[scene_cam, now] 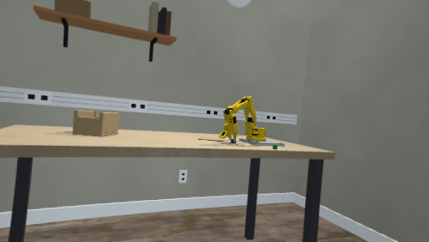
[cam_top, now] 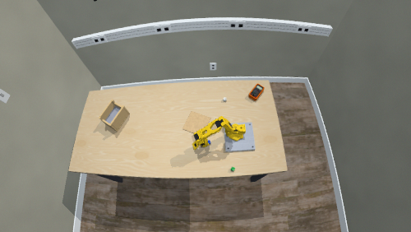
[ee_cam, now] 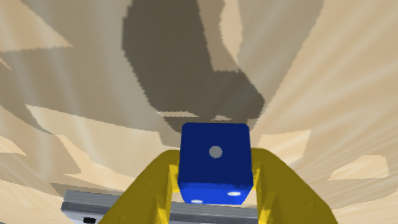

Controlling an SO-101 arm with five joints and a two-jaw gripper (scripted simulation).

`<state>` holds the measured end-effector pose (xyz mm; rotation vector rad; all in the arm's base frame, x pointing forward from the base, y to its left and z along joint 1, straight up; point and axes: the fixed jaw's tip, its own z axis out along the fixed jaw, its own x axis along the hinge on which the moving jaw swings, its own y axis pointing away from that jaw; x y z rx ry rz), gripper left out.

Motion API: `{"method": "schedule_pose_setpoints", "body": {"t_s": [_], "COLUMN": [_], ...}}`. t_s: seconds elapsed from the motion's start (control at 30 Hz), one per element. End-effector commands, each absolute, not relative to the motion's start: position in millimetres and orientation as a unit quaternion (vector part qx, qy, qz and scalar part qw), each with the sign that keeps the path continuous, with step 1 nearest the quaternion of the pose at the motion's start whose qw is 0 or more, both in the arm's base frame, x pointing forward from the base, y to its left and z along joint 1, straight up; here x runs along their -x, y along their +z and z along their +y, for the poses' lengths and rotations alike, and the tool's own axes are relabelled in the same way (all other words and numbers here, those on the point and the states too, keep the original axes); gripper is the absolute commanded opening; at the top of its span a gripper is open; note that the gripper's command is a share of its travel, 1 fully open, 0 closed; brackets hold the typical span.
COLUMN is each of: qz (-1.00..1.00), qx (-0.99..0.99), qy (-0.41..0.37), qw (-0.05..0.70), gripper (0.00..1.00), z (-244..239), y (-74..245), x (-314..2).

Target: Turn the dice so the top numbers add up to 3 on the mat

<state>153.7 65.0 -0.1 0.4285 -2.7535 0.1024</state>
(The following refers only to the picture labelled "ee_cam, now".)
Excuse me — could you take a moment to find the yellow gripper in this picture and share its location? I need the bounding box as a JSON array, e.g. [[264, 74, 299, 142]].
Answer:
[[98, 148, 338, 224]]

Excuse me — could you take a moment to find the blue die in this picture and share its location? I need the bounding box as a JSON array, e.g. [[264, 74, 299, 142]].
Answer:
[[177, 122, 254, 205]]

